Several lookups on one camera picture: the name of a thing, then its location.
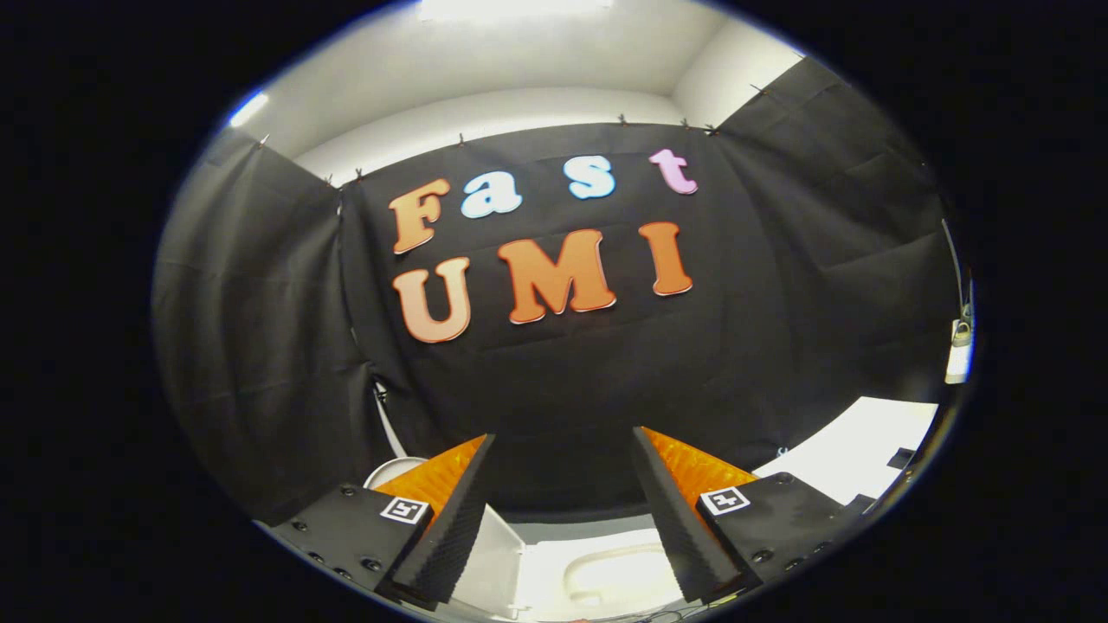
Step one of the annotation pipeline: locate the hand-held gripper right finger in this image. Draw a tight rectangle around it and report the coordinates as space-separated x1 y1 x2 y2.
632 426 868 607

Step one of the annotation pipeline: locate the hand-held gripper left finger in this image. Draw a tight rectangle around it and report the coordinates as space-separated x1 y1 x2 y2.
270 433 498 612

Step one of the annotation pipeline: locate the white drawer cabinet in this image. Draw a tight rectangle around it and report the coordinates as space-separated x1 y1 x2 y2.
751 396 940 507

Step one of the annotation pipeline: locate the black backdrop cloth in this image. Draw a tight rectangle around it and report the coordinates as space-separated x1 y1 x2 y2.
151 56 962 529

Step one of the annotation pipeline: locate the ceiling light panel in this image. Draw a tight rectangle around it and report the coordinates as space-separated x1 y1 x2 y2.
229 90 270 130

